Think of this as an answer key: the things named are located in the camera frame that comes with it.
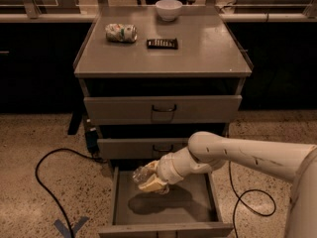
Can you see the top grey drawer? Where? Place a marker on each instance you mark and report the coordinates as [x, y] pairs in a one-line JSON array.
[[139, 110]]

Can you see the clear plastic water bottle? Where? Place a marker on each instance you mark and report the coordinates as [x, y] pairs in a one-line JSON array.
[[140, 175]]

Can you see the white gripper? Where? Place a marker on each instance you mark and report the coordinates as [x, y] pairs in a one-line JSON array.
[[165, 171]]

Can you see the grey drawer cabinet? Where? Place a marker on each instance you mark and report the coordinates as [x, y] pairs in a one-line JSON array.
[[207, 62]]

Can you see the black chocolate bar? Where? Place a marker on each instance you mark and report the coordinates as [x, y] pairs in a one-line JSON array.
[[171, 44]]

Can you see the middle grey drawer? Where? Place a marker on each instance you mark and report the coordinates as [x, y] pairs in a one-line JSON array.
[[146, 148]]

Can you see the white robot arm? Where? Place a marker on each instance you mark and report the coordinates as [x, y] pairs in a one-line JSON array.
[[206, 152]]

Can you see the blue power adapter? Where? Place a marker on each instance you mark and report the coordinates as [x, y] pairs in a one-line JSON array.
[[91, 138]]

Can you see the white bowl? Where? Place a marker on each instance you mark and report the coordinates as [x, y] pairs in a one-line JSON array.
[[168, 10]]

